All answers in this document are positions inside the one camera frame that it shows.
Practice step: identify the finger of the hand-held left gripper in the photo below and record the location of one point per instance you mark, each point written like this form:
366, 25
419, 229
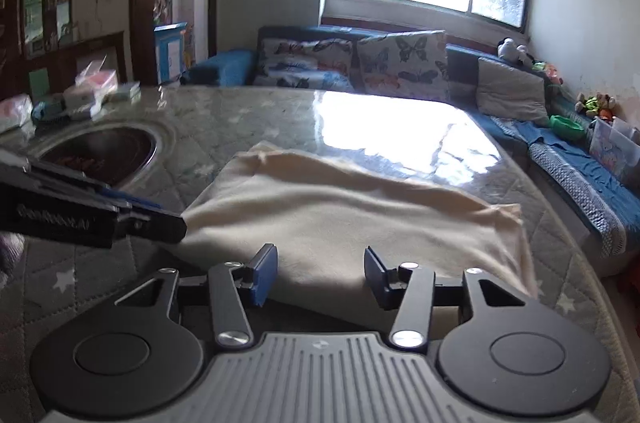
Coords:
155, 228
135, 203

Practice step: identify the square butterfly print cushion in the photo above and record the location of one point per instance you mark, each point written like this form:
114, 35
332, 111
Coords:
400, 63

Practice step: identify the round dark table inset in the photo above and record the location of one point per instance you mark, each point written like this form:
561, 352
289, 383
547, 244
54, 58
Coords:
100, 148

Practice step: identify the white tissue box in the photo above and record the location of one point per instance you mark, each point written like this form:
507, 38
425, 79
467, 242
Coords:
82, 103

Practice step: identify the orange and green toy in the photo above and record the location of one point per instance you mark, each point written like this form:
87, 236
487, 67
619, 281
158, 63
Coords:
547, 73

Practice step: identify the cream garment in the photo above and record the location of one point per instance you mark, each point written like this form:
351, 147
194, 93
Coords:
350, 213

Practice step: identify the white plastic bag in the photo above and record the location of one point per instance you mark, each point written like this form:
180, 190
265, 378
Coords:
15, 113

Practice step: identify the grey cushion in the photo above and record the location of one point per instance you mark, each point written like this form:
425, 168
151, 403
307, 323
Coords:
510, 90

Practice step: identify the grey quilted sofa mat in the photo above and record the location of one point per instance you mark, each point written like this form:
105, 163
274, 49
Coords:
575, 188

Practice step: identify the blue sofa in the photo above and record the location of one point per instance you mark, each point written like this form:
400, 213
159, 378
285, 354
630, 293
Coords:
220, 65

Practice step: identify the wide butterfly print cushion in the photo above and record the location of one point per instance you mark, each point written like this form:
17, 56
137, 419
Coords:
305, 50

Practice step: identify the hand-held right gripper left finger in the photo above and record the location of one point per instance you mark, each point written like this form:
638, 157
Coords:
265, 278

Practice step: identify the clear box with pink contents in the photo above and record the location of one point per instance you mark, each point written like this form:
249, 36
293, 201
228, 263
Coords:
97, 77

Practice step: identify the blue and white carton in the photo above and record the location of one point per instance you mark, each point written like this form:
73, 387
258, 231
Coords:
170, 53

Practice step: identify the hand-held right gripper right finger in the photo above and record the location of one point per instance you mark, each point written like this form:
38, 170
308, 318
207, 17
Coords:
374, 280

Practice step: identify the clear plastic storage box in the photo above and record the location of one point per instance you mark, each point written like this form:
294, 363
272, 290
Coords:
615, 150

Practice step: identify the dark wooden cabinet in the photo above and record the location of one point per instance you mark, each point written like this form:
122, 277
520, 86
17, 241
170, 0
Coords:
50, 58

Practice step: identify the white plush toy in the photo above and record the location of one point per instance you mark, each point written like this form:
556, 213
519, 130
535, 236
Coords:
512, 50

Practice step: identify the blue wrinkled cloth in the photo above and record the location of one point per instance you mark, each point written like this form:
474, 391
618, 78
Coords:
607, 193

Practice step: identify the pale green packet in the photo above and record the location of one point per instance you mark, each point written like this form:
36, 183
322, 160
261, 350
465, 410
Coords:
122, 93

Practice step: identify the green bowl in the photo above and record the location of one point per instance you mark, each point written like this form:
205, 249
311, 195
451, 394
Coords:
567, 128

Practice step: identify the colourful plush toys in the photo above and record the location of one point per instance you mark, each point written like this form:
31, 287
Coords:
595, 105

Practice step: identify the teal round container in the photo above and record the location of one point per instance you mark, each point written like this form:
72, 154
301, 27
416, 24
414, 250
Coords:
47, 112

